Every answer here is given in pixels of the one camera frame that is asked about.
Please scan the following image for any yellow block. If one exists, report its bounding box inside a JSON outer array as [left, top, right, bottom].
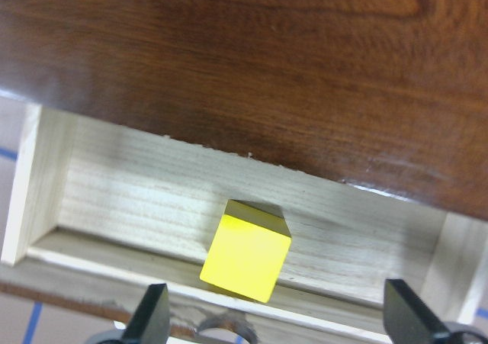
[[200, 199, 292, 303]]

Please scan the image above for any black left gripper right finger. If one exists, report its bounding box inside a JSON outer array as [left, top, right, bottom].
[[383, 279, 451, 344]]

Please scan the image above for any dark wooden cabinet box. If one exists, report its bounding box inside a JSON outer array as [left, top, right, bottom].
[[1, 0, 487, 219]]

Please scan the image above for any white drawer handle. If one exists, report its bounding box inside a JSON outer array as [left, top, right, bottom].
[[113, 320, 127, 330]]

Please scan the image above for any dark wooden drawer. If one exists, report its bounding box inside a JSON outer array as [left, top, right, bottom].
[[1, 105, 487, 343]]

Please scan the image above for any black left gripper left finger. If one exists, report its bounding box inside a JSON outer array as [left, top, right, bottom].
[[120, 284, 170, 343]]

